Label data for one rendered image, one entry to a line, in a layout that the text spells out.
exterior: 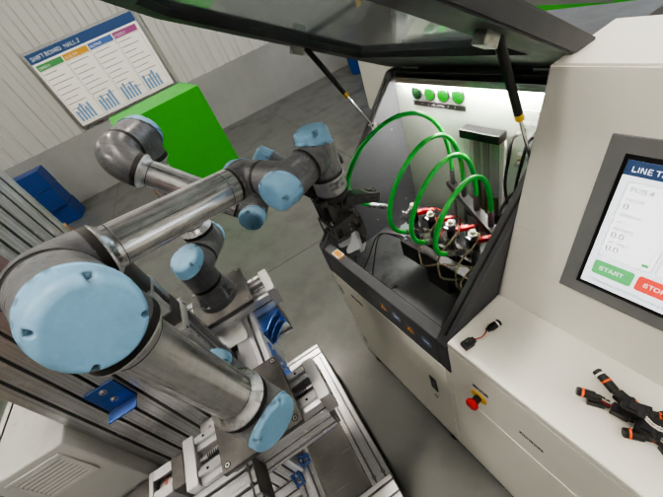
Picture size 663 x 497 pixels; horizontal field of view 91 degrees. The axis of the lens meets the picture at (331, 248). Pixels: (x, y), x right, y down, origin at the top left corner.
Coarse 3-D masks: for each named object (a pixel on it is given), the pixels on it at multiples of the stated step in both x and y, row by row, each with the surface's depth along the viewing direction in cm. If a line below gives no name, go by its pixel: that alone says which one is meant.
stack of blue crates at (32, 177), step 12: (36, 168) 521; (24, 180) 499; (36, 180) 506; (48, 180) 520; (36, 192) 513; (48, 192) 516; (60, 192) 535; (48, 204) 524; (60, 204) 531; (72, 204) 550; (60, 216) 543; (72, 216) 550
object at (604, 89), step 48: (624, 48) 56; (576, 96) 60; (624, 96) 54; (576, 144) 63; (528, 192) 75; (576, 192) 66; (528, 240) 79; (528, 288) 85; (576, 336) 79; (624, 336) 70; (480, 384) 86; (480, 432) 112; (528, 432) 80; (528, 480) 102; (576, 480) 74
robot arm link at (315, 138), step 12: (300, 132) 65; (312, 132) 63; (324, 132) 63; (300, 144) 64; (312, 144) 63; (324, 144) 64; (324, 156) 65; (336, 156) 68; (324, 168) 66; (336, 168) 68; (324, 180) 69
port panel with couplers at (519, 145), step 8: (528, 112) 88; (536, 112) 87; (528, 120) 90; (536, 120) 88; (528, 128) 91; (536, 128) 89; (520, 136) 94; (528, 136) 92; (520, 144) 96; (520, 152) 97; (520, 160) 98; (520, 176) 102; (512, 184) 107
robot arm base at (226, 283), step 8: (224, 280) 119; (216, 288) 116; (224, 288) 119; (232, 288) 121; (200, 296) 115; (208, 296) 115; (216, 296) 116; (224, 296) 118; (232, 296) 120; (200, 304) 118; (208, 304) 116; (216, 304) 117; (224, 304) 118; (208, 312) 119; (216, 312) 118
